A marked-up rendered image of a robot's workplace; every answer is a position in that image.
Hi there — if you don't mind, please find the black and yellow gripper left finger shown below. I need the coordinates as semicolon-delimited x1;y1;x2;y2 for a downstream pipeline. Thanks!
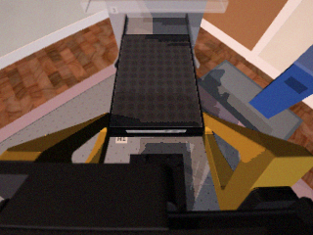
0;113;110;164

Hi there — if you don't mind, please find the grey rack with shelves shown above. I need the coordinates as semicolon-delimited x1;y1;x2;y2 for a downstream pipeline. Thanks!
109;13;203;69

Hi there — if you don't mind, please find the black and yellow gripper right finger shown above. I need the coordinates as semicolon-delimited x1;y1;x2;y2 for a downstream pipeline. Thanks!
202;112;313;211

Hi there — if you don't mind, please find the white microplate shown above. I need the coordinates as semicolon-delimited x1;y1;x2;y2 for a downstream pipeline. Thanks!
80;0;229;14

